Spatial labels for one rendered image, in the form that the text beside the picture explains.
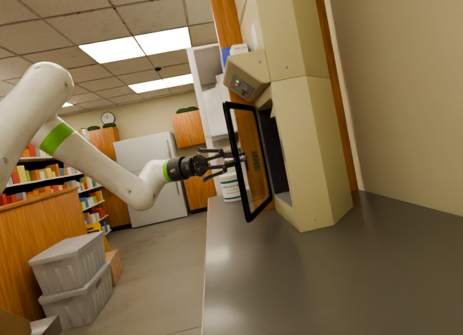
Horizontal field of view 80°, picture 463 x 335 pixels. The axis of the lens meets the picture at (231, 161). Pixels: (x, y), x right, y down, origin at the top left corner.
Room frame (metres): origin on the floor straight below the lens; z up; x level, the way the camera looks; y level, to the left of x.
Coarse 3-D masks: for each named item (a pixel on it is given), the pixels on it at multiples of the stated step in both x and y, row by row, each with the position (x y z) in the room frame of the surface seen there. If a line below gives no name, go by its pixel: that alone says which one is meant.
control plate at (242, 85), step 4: (232, 80) 1.00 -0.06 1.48; (236, 80) 0.97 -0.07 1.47; (240, 80) 0.94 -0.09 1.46; (232, 84) 1.05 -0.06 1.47; (240, 84) 0.99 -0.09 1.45; (244, 84) 0.96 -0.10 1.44; (248, 84) 0.93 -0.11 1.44; (232, 88) 1.11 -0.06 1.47; (236, 88) 1.07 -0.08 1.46; (240, 88) 1.03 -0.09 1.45; (244, 88) 1.01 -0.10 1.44; (248, 88) 0.98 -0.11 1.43; (252, 88) 0.95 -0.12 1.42; (240, 92) 1.09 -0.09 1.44; (244, 92) 1.06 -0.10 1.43; (248, 92) 1.02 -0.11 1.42; (244, 96) 1.10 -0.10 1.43; (248, 96) 1.07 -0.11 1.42
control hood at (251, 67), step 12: (228, 60) 0.84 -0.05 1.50; (240, 60) 0.84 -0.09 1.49; (252, 60) 0.84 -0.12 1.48; (264, 60) 0.84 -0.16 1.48; (228, 72) 0.95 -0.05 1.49; (240, 72) 0.87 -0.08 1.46; (252, 72) 0.84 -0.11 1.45; (264, 72) 0.84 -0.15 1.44; (228, 84) 1.09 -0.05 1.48; (252, 84) 0.91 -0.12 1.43; (264, 84) 0.85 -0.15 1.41; (240, 96) 1.14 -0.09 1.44; (252, 96) 1.04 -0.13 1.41
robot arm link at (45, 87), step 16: (48, 64) 0.81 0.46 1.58; (32, 80) 0.74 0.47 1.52; (48, 80) 0.77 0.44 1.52; (64, 80) 0.82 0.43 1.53; (16, 96) 0.68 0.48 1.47; (32, 96) 0.70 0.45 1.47; (48, 96) 0.74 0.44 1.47; (64, 96) 0.81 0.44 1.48; (0, 112) 0.61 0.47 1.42; (16, 112) 0.64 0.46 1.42; (32, 112) 0.67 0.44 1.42; (48, 112) 0.74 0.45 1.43; (0, 128) 0.58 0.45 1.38; (16, 128) 0.61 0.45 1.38; (32, 128) 0.66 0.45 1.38; (0, 144) 0.55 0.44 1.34; (16, 144) 0.59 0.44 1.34; (0, 160) 0.54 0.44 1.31; (16, 160) 0.59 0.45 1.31; (0, 176) 0.52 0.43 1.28; (0, 192) 0.54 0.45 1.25
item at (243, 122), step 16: (224, 112) 0.87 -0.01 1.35; (240, 112) 0.99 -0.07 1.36; (240, 128) 0.96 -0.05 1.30; (256, 128) 1.12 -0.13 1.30; (240, 144) 0.93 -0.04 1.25; (256, 144) 1.09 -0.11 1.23; (256, 160) 1.05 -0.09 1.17; (256, 176) 1.02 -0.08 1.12; (240, 192) 0.87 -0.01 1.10; (256, 192) 0.99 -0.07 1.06; (256, 208) 0.96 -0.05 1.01
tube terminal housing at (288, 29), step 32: (256, 0) 0.84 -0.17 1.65; (288, 0) 0.85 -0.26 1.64; (256, 32) 0.90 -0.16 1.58; (288, 32) 0.85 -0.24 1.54; (320, 32) 0.99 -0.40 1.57; (288, 64) 0.85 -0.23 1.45; (320, 64) 0.95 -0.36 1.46; (288, 96) 0.84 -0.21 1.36; (320, 96) 0.91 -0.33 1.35; (288, 128) 0.84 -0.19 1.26; (320, 128) 0.87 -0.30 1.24; (288, 160) 0.84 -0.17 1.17; (320, 160) 0.85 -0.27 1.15; (320, 192) 0.85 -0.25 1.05; (320, 224) 0.85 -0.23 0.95
